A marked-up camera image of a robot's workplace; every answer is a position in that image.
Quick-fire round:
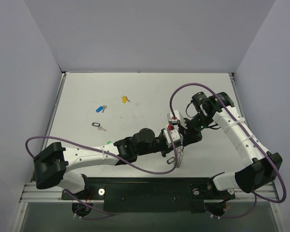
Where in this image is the black tag key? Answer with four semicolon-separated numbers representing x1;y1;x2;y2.
166;157;175;164
91;122;106;131

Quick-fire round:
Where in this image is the metal key organizer disc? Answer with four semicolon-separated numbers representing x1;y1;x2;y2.
174;145;184;168

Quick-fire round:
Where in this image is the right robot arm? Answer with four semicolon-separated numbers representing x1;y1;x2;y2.
181;92;282;198

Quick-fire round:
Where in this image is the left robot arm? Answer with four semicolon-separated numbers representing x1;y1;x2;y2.
33;128;182;199

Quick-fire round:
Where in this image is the yellow tag key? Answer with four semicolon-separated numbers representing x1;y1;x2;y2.
122;95;130;103

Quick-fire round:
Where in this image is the blue tag key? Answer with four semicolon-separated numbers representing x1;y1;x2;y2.
96;105;107;113

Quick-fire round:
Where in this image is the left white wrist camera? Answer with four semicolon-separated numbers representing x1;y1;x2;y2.
162;125;182;147

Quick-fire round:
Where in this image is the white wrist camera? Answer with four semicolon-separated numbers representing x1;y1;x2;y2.
167;110;187;129
162;125;182;147

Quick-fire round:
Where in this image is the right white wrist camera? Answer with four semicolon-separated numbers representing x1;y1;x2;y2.
167;110;187;129

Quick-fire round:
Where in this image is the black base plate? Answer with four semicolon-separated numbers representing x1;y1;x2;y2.
72;177;232;213

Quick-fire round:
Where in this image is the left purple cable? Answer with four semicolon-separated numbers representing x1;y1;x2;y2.
25;128;182;220

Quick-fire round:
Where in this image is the purple cable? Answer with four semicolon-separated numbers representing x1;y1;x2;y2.
25;128;182;220
169;83;288;219

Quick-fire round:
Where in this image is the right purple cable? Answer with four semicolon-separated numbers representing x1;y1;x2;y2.
169;83;288;219

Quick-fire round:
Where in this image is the aluminium frame rail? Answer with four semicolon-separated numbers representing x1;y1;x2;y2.
19;182;62;203

